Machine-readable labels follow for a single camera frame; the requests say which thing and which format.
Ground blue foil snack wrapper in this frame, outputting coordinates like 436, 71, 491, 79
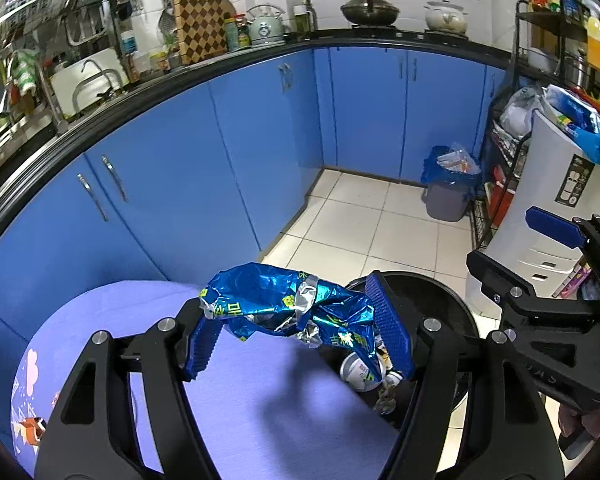
199, 262, 384, 380

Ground orange white small carton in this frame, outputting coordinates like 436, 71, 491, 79
14, 416, 46, 448

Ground black round trash bin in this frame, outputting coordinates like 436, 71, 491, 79
329, 270, 481, 430

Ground blue kitchen cabinets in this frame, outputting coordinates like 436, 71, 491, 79
0, 47, 500, 362

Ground person's right hand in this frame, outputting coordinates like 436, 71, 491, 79
558, 404, 600, 441

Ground white air purifier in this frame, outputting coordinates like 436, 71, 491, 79
486, 110, 600, 297

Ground blue snack bag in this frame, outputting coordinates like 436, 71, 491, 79
541, 84, 600, 166

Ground grey bin with blue bag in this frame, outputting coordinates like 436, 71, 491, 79
420, 143, 482, 222

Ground white ceramic pot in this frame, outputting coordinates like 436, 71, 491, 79
424, 0, 468, 36

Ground chrome sink faucet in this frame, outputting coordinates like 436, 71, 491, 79
71, 60, 123, 114

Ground black wok with lid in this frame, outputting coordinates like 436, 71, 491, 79
340, 0, 400, 27

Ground mint green kettle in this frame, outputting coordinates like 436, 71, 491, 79
246, 3, 285, 46

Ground checkered wooden cutting board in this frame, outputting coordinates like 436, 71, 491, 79
172, 0, 227, 65

